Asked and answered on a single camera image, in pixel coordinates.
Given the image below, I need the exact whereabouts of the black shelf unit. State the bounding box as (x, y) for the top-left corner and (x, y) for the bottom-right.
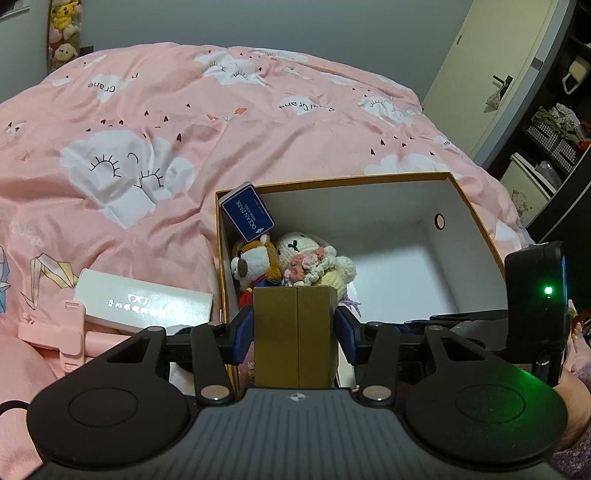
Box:
(489, 0), (591, 252)

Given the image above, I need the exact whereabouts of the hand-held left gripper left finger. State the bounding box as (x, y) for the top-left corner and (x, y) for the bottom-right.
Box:
(111, 305), (256, 408)

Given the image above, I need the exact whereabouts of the orange cardboard box container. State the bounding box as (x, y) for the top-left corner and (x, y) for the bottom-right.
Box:
(215, 172), (509, 391)

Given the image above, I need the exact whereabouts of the glittery storage basket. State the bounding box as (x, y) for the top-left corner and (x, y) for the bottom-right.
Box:
(527, 121), (581, 165)

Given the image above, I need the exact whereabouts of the white crochet plush with flowers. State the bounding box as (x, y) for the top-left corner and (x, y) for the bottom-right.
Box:
(276, 231), (361, 319)

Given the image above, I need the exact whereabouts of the pink plastic folding stand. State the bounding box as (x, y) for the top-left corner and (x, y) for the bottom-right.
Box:
(17, 300), (134, 374)

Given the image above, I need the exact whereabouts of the column of small plush toys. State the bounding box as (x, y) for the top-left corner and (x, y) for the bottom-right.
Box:
(48, 0), (85, 71)

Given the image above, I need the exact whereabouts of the white glasses box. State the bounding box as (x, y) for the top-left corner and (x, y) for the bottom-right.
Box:
(74, 268), (214, 335)

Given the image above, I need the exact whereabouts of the pink printed blanket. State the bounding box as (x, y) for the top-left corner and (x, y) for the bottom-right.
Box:
(0, 41), (536, 480)

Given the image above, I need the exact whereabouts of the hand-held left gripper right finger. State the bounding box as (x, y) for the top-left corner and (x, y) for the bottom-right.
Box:
(333, 305), (484, 409)

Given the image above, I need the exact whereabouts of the blue card box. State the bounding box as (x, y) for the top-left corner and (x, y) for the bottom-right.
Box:
(220, 181), (276, 243)

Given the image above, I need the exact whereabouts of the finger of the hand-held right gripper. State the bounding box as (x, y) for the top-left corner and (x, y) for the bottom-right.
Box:
(429, 312), (509, 324)
(403, 321), (455, 335)

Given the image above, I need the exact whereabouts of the brown and white dog plush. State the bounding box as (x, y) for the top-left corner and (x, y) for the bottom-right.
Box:
(229, 233), (282, 308)

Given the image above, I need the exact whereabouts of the person's right forearm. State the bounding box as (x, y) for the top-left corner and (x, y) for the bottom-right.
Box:
(549, 369), (591, 480)

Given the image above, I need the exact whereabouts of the cream door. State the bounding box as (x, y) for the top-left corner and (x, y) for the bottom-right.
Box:
(422, 0), (571, 168)

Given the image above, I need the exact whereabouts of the gold cardboard box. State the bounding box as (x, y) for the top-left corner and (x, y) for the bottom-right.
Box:
(253, 285), (339, 389)

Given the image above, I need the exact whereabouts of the white storage box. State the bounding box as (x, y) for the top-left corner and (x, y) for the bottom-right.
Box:
(501, 152), (563, 219)

